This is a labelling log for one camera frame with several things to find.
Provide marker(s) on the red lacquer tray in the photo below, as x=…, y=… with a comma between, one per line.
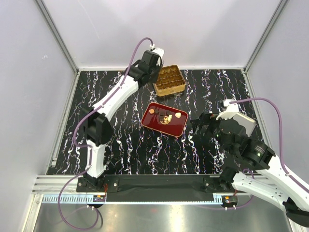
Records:
x=154, y=121

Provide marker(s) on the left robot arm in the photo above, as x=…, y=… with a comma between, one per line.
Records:
x=94, y=131

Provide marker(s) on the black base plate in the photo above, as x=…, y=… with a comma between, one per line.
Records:
x=155, y=188

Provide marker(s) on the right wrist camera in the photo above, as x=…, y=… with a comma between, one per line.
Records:
x=230, y=109

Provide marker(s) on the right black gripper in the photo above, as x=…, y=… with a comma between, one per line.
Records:
x=205, y=119

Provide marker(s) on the gold chocolate tin box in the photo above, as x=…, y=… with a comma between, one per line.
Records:
x=170, y=81

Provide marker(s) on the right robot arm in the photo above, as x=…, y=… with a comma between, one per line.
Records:
x=234, y=137

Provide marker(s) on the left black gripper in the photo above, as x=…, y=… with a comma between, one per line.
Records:
x=154, y=79

